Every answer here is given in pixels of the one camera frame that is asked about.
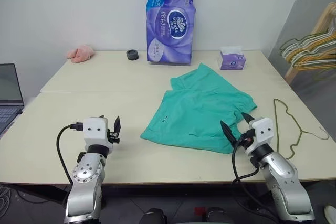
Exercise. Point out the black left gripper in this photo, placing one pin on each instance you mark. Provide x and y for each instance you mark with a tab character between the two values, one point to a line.
113	137

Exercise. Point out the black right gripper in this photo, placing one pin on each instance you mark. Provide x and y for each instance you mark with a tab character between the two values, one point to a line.
246	140

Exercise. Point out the green shorts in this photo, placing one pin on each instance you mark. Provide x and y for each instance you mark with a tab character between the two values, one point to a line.
194	108

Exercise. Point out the wooden hanger rack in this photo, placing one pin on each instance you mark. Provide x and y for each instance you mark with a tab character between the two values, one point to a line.
292	73

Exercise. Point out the small purple tissue box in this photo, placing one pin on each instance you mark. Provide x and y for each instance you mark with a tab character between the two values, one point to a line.
232	61

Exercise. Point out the pink cloth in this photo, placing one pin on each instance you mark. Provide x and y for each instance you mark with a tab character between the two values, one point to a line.
80	54

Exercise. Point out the dark rounded shape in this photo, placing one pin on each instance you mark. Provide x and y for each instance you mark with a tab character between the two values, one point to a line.
155	216
219	216

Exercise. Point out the grey laptop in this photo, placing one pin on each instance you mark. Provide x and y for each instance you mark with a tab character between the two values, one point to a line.
9	87

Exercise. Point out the large purple tissue pack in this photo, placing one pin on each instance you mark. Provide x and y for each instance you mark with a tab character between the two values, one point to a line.
170	24

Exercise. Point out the white shoe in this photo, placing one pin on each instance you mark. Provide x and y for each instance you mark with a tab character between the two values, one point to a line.
330	211

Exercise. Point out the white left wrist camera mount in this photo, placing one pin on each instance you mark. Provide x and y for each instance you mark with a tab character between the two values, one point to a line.
94	129

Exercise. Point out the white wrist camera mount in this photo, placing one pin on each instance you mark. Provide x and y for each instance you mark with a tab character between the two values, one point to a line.
94	129
263	129

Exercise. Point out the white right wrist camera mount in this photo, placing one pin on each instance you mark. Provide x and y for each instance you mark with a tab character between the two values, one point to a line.
263	129

